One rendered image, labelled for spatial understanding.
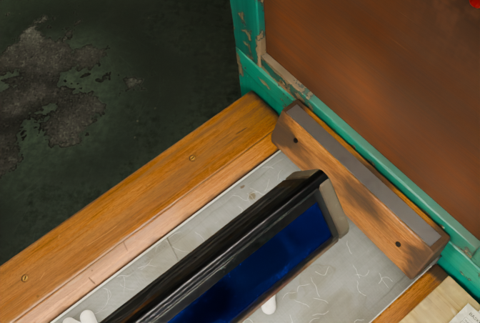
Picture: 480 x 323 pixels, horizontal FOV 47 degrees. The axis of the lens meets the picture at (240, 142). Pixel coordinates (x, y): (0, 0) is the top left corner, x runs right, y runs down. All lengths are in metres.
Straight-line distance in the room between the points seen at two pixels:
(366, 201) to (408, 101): 0.18
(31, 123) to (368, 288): 1.47
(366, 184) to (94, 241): 0.42
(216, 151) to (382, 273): 0.32
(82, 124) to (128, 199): 1.09
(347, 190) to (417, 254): 0.13
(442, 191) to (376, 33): 0.22
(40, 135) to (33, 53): 0.38
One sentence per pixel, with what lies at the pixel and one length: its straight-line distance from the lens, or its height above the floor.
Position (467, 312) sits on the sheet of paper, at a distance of 0.83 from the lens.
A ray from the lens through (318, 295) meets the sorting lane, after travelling 0.84.
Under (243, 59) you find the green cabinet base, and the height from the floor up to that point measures 0.82.
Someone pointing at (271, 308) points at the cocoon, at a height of 0.76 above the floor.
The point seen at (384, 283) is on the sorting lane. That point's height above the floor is 0.74.
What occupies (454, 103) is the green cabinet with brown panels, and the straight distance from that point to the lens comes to 0.62.
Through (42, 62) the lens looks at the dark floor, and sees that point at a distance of 2.21.
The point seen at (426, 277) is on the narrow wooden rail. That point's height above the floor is 0.76.
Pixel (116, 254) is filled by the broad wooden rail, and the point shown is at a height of 0.76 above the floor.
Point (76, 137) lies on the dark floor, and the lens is 1.96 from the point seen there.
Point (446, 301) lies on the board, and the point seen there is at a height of 0.78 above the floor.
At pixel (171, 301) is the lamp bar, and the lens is 0.47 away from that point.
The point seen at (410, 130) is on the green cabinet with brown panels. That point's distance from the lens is 0.70.
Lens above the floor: 1.55
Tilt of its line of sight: 59 degrees down
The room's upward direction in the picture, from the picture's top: 8 degrees counter-clockwise
